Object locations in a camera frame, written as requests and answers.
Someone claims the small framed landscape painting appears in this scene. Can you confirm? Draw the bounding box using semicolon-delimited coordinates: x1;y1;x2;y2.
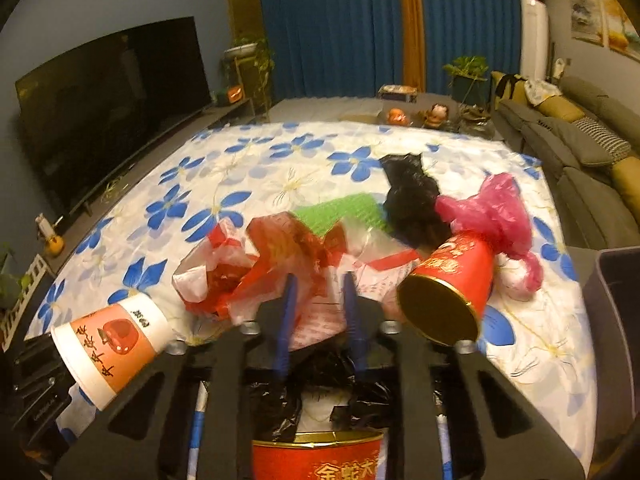
567;0;608;43

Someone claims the grey plastic bin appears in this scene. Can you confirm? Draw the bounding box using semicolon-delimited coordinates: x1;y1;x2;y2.
582;247;640;411

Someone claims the white standing air conditioner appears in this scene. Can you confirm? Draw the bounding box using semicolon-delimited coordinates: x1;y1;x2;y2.
520;0;550;81

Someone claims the yellow cushion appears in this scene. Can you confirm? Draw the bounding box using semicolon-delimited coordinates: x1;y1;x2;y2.
610;155;640;206
537;95;586;121

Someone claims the white paper cup apple print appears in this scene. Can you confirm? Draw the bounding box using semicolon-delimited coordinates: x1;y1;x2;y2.
50;295;173;411

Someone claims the orange curtain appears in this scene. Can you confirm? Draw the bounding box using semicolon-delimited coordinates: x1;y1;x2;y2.
397;0;426;93

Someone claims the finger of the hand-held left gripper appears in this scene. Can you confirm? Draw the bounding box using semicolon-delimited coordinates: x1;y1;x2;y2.
12;334;76;401

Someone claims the black white patterned cushion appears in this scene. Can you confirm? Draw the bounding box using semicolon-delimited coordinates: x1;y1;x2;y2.
570;116;632;161

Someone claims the blue curtain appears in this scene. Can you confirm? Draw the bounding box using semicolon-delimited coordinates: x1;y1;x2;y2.
257;0;541;98

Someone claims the grey coffee table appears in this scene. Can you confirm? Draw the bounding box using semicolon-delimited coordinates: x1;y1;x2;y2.
267;91;501;138

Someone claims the green foam net sleeve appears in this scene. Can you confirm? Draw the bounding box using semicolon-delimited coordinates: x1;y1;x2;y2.
292;192;393;238

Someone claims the grey sectional sofa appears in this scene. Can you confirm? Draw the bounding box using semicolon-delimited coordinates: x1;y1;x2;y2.
492;72;640;251

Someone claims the red paper cup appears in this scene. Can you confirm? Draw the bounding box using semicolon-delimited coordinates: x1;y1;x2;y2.
397;232;498;346
250;430;388;480

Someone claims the small orange gourd ornament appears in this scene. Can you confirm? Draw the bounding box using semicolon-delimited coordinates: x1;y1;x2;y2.
35;212;66;256

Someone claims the trailing green plant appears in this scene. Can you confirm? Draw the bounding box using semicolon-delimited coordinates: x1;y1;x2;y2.
222;35;276;111

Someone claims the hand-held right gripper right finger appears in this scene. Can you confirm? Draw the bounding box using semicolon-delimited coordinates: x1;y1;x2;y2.
342;272;586;480

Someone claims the white cloth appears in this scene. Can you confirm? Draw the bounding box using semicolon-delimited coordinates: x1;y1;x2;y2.
525;80;561;106

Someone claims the potted plant on stand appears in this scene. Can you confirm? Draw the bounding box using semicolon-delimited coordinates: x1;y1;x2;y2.
442;56;491;106

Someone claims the black flat television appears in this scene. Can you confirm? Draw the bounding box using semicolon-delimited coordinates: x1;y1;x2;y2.
15;16;213;216

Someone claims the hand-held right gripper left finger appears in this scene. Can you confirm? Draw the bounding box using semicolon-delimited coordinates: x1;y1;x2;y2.
52;274;301;480

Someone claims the grey cushion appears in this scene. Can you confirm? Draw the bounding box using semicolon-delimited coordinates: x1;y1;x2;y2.
550;120;613;166

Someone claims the brown bamboo blind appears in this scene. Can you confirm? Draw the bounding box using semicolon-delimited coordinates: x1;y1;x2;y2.
222;0;261;46

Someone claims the framed sailboat painting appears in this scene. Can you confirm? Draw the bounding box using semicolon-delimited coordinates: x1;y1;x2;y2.
602;0;640;53

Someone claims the red and white plastic bag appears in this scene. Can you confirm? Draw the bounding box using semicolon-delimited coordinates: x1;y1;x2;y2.
172;212;426;353

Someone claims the pink plastic bag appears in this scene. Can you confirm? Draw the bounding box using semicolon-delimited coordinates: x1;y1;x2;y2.
434;172;545;301

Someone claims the black plastic bag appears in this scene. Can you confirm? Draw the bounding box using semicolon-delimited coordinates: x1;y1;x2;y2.
245;350;441;443
379;152;453;251

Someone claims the blue floral table cloth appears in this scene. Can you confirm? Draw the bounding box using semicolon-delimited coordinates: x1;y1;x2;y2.
25;121;598;480

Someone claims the dark television stand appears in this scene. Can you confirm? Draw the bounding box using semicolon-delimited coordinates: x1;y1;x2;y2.
0;97;271;341

